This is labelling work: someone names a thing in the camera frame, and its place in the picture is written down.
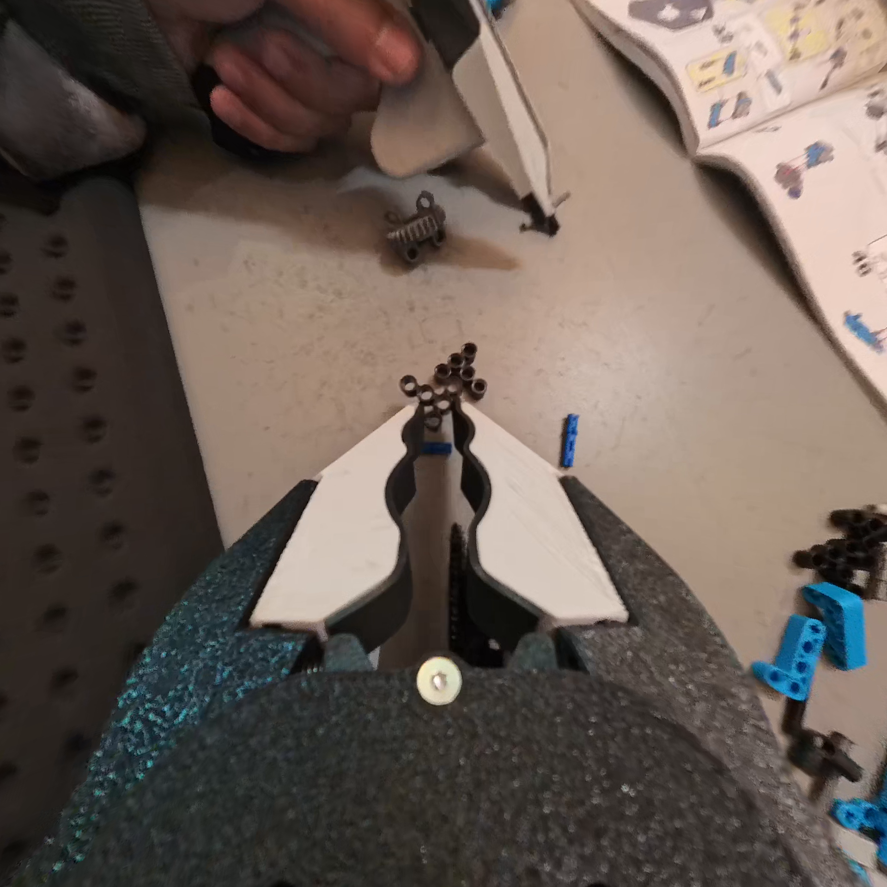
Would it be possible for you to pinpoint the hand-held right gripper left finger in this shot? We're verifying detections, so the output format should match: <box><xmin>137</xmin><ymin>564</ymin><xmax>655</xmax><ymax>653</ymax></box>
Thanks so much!
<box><xmin>248</xmin><ymin>404</ymin><xmax>425</xmax><ymax>654</ymax></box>

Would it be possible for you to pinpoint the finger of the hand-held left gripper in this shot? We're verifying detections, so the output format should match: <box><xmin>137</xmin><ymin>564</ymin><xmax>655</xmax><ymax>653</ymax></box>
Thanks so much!
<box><xmin>452</xmin><ymin>19</ymin><xmax>550</xmax><ymax>233</ymax></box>
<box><xmin>477</xmin><ymin>0</ymin><xmax>571</xmax><ymax>237</ymax></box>

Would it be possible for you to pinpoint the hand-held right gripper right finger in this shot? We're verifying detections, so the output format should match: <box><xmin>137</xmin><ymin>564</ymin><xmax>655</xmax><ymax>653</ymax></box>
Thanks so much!
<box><xmin>450</xmin><ymin>402</ymin><xmax>629</xmax><ymax>654</ymax></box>

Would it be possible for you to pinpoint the black connector piece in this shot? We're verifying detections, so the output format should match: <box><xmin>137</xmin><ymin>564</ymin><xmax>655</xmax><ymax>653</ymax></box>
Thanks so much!
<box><xmin>399</xmin><ymin>341</ymin><xmax>488</xmax><ymax>432</ymax></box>

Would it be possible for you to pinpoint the person's left forearm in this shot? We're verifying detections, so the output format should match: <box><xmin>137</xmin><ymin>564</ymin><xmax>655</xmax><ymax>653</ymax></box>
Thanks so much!
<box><xmin>0</xmin><ymin>0</ymin><xmax>223</xmax><ymax>182</ymax></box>

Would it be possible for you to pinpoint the grey desk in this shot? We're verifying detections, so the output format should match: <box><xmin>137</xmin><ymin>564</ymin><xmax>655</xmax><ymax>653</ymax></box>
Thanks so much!
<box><xmin>135</xmin><ymin>0</ymin><xmax>887</xmax><ymax>887</ymax></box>

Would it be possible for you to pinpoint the person's left hand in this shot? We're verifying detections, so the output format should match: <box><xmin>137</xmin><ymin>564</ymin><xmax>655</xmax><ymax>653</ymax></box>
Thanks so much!
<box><xmin>186</xmin><ymin>0</ymin><xmax>424</xmax><ymax>153</ymax></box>

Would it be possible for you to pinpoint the dark grey gear block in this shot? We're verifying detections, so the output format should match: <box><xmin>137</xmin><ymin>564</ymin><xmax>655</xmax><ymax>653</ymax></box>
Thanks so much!
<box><xmin>383</xmin><ymin>192</ymin><xmax>446</xmax><ymax>270</ymax></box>

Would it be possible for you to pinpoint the pile of small building pieces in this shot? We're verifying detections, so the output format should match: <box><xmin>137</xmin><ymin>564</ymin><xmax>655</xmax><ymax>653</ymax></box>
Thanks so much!
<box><xmin>750</xmin><ymin>508</ymin><xmax>887</xmax><ymax>887</ymax></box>

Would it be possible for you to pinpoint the black perforated chair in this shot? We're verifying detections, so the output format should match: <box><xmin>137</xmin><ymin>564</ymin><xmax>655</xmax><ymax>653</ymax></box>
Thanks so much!
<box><xmin>0</xmin><ymin>176</ymin><xmax>226</xmax><ymax>867</ymax></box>

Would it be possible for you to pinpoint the building instruction booklet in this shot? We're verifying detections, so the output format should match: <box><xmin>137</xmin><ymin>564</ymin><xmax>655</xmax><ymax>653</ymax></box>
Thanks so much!
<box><xmin>571</xmin><ymin>0</ymin><xmax>887</xmax><ymax>417</ymax></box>

